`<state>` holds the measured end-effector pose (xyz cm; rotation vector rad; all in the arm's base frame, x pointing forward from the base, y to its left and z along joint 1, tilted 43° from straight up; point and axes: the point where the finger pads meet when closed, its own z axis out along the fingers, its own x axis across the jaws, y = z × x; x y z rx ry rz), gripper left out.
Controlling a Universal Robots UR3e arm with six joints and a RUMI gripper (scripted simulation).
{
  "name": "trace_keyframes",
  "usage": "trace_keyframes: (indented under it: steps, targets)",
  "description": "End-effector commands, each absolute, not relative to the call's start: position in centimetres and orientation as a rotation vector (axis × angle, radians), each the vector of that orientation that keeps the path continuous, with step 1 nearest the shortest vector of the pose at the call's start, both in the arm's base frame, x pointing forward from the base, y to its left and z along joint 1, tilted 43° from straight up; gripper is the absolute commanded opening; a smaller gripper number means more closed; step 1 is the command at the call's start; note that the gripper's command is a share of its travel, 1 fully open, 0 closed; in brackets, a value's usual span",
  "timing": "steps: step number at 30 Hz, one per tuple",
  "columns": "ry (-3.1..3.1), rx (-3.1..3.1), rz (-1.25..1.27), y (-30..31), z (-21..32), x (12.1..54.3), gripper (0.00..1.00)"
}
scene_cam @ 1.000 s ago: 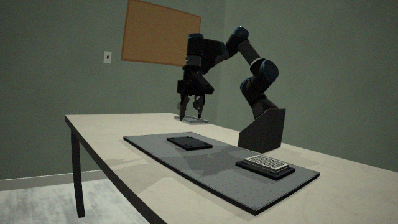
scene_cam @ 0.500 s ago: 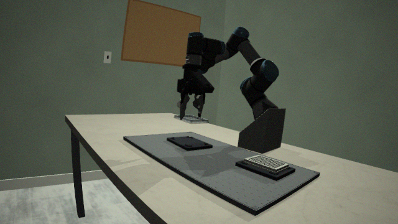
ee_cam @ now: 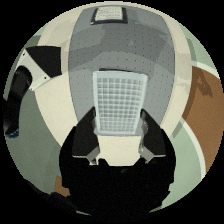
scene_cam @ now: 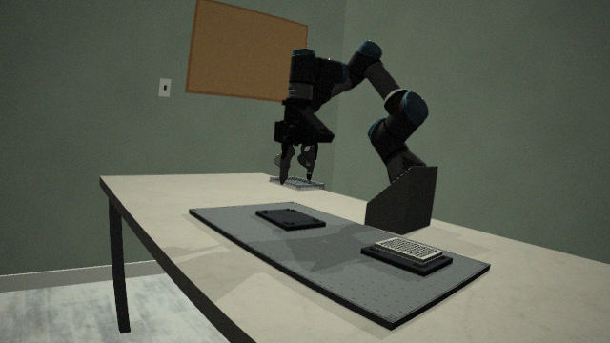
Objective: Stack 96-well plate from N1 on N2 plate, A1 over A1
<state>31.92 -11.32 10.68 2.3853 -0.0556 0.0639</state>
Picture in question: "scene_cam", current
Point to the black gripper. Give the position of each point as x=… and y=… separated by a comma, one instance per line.
x=296, y=134

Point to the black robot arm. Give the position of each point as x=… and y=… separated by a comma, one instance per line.
x=387, y=134

